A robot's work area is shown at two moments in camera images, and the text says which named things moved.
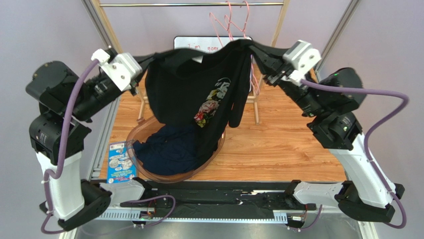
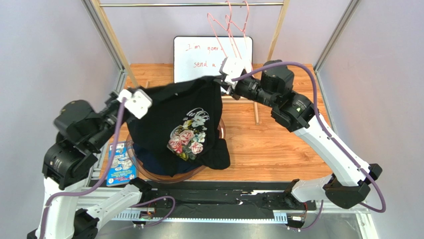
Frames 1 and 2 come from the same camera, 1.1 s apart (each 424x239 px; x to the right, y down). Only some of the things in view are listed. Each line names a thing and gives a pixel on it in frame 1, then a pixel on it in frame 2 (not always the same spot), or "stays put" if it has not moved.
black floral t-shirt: x=199 y=88 → x=185 y=120
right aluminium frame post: x=336 y=35 stays put
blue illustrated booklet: x=121 y=165 stays put
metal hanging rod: x=190 y=5 stays put
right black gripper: x=273 y=71 → x=230 y=87
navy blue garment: x=172 y=151 stays put
